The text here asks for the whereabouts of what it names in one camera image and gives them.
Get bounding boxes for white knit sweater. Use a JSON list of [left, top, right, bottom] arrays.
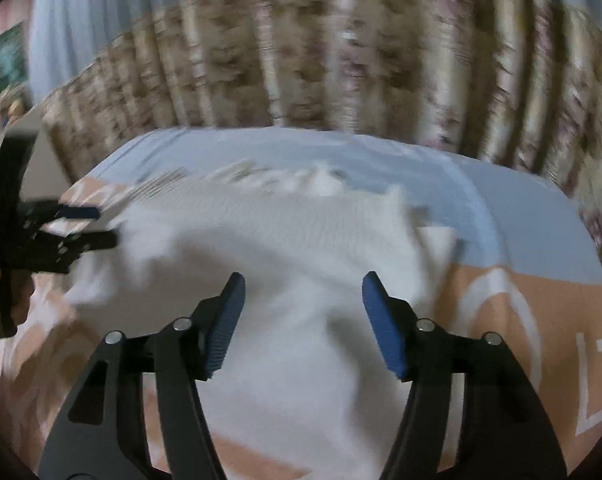
[[66, 162, 457, 479]]

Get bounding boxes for blue and orange bedsheet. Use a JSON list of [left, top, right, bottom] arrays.
[[0, 127, 602, 479]]

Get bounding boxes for floral curtain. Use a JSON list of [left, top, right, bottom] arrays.
[[28, 0, 602, 263]]

